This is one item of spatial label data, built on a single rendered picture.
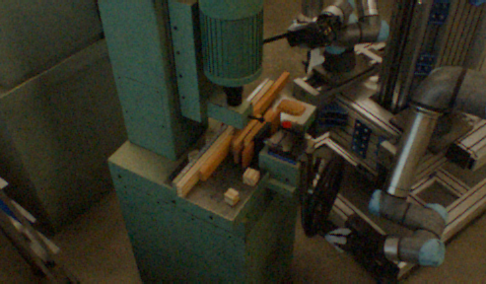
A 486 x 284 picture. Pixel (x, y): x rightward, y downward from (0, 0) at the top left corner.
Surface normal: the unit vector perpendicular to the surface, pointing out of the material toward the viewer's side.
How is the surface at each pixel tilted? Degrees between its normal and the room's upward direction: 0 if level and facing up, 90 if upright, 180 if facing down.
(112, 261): 0
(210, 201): 0
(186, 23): 90
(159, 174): 0
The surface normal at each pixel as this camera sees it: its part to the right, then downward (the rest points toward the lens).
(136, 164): -0.01, -0.72
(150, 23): -0.50, 0.61
